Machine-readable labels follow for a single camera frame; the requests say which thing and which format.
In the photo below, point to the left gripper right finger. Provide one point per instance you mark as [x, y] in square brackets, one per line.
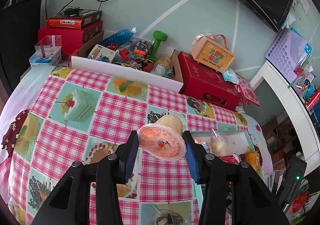
[252, 201]

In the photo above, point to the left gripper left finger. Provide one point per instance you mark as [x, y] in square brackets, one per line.
[68, 203]

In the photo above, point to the yellow cake snack packet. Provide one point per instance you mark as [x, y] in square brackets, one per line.
[252, 157]

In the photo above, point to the shiny red crinkled packet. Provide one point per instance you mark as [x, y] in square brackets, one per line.
[230, 159]

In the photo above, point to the clear bag round bun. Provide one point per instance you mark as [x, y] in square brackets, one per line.
[218, 144]

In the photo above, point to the orange lid jelly cup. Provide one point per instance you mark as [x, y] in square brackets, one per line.
[163, 139]

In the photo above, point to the orange barcode bread packet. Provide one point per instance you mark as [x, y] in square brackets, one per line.
[204, 144]

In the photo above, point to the checkered picture tablecloth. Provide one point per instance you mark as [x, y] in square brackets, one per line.
[58, 115]

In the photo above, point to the red patterned box lid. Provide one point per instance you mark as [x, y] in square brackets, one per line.
[246, 93]

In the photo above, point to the pale blue wipes pack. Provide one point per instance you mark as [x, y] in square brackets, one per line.
[230, 76]

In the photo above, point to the white shelf unit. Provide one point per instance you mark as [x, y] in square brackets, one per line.
[296, 111]

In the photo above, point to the large red gift box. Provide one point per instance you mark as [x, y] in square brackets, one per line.
[203, 83]

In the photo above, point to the blue white tissue box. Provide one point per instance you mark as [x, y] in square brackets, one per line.
[52, 57]

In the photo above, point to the purple perforated basket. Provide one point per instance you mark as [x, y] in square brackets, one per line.
[288, 52]

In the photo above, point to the yellow card game box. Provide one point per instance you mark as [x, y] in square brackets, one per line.
[101, 53]

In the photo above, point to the clear plastic box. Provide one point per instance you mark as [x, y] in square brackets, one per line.
[49, 46]

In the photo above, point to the yellow wooden sign box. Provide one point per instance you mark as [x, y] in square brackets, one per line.
[212, 51]

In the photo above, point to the toy pile in box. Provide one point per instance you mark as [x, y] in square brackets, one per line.
[135, 54]

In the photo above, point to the small clear bottle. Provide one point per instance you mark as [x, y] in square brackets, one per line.
[162, 65]

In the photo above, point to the blue water bottle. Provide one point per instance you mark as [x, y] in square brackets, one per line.
[121, 37]

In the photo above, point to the stacked red orange boxes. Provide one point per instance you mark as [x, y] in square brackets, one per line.
[75, 30]

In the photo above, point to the green dumbbell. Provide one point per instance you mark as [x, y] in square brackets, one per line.
[159, 37]

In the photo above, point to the black cabinet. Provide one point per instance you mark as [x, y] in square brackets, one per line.
[20, 23]

